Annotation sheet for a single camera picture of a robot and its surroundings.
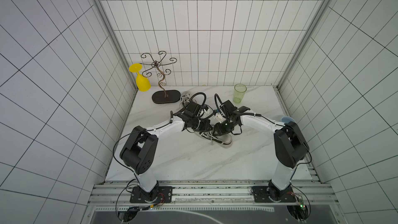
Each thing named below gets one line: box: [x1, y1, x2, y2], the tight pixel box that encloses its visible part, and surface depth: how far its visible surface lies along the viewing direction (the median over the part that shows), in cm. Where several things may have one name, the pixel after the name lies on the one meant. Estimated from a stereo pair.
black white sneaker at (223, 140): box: [195, 131, 234, 148], surface depth 85 cm
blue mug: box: [280, 116, 297, 124], surface depth 94 cm
